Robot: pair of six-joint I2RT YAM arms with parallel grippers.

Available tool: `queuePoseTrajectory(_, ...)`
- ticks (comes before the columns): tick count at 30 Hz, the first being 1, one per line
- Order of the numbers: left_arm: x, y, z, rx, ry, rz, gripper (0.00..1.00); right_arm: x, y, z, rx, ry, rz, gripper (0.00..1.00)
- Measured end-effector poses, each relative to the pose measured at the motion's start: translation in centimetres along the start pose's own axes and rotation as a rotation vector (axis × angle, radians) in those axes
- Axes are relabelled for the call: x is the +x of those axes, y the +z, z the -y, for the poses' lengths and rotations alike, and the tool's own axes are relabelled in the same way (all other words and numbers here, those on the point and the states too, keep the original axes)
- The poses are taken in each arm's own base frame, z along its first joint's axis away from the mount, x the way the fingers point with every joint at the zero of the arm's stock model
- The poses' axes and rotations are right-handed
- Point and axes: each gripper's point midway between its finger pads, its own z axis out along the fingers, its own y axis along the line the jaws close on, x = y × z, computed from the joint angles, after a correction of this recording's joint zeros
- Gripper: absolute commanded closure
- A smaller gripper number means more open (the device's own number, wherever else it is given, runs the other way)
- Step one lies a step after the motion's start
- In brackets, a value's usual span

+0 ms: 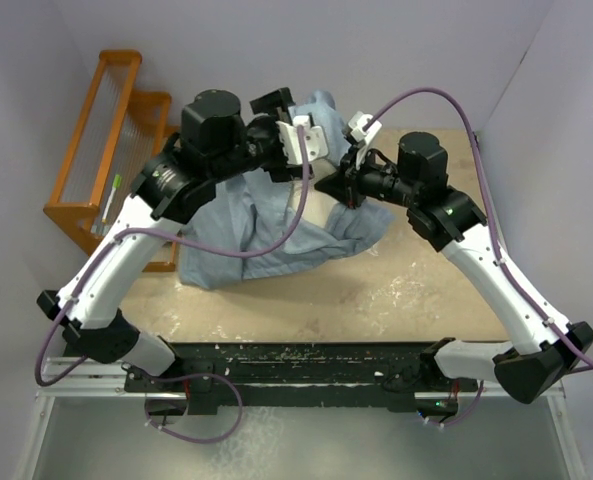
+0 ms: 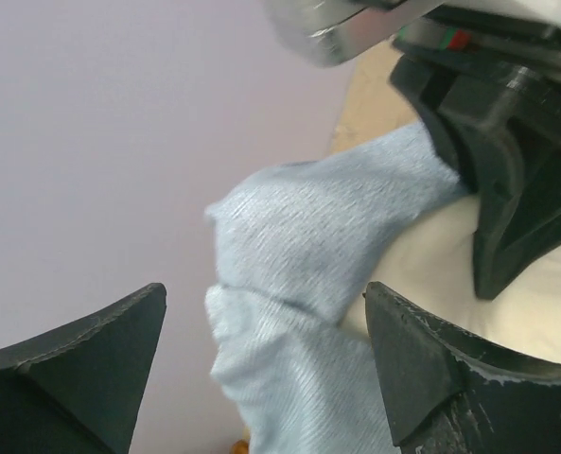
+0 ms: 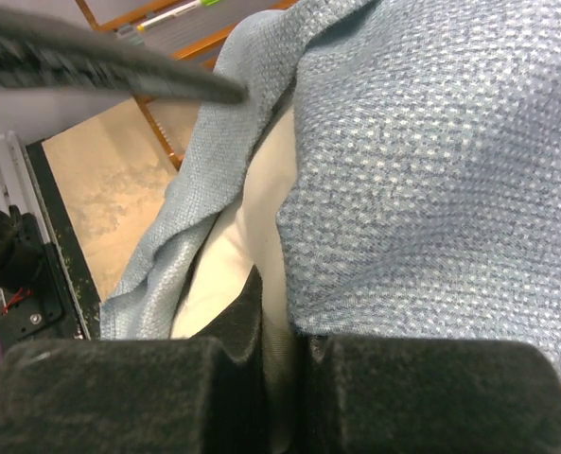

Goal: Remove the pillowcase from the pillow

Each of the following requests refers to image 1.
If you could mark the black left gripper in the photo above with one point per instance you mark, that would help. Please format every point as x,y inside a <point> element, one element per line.
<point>273,107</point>

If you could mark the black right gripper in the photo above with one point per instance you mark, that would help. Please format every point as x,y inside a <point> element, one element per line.
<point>345,185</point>

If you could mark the cream white pillow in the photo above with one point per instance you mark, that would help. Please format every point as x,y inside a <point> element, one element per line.
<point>319,207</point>

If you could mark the green beige blue pillowcase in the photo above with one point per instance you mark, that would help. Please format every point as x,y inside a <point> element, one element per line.
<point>248,232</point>

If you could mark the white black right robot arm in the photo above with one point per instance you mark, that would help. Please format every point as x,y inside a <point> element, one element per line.
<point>542,341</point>

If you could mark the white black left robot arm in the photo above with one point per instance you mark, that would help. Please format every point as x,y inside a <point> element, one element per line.
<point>213,145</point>

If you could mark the orange wooden rack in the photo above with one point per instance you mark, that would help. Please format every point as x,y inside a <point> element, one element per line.
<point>120,127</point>

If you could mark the green white marker pen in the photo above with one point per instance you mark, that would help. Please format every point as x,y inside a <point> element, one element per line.
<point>114,188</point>

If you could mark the metal sheet front panel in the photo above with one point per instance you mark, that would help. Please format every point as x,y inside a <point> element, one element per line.
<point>104,438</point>

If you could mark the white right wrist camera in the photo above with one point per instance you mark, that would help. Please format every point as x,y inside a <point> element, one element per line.
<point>362,130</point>

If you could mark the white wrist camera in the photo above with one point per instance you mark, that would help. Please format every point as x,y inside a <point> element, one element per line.
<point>362,130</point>
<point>302,139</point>

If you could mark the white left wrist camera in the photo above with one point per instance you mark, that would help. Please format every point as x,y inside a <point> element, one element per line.
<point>302,139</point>

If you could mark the aluminium table edge rail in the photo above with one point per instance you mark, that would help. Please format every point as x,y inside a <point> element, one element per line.
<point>482,180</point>

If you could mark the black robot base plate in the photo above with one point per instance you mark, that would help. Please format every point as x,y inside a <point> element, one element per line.
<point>390,375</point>

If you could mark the aluminium front rail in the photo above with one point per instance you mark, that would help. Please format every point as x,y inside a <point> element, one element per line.
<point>92,378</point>

